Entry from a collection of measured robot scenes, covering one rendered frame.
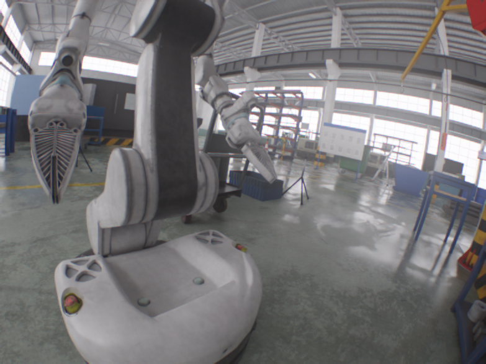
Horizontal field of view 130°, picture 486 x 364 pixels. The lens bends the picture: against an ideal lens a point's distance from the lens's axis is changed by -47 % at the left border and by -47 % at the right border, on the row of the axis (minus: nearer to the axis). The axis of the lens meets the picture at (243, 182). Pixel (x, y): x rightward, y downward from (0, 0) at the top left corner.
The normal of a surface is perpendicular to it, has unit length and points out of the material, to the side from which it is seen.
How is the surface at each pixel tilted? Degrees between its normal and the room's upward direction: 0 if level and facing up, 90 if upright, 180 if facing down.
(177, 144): 70
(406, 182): 94
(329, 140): 90
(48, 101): 42
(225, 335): 54
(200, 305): 0
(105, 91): 87
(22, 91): 86
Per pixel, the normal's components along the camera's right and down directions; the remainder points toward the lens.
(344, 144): -0.59, 0.07
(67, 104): 0.63, -0.54
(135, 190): 0.75, 0.05
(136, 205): 0.69, 0.38
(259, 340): 0.16, -0.97
